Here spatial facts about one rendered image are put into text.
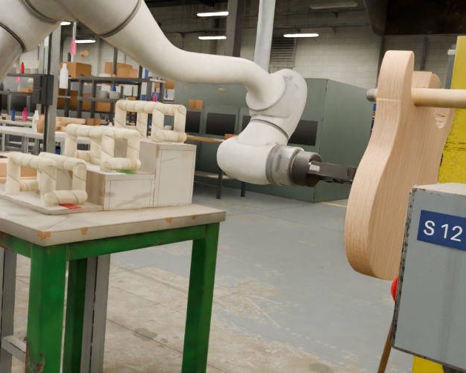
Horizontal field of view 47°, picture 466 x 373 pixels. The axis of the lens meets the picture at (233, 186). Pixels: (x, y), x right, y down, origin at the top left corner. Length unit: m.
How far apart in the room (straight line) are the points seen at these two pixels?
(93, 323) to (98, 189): 0.65
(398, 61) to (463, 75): 0.97
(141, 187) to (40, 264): 0.39
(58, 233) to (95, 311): 0.79
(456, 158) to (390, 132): 0.97
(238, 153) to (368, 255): 0.42
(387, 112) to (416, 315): 0.41
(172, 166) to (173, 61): 0.53
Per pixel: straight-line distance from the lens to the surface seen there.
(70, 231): 1.15
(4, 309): 2.44
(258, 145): 1.20
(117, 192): 1.39
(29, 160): 1.38
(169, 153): 1.48
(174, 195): 1.51
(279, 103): 1.23
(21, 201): 1.39
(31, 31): 1.02
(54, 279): 1.17
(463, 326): 0.67
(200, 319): 1.55
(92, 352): 1.95
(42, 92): 2.67
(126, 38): 0.96
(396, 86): 0.96
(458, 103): 1.00
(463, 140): 1.91
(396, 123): 0.96
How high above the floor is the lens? 1.17
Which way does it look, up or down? 7 degrees down
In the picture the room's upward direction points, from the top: 5 degrees clockwise
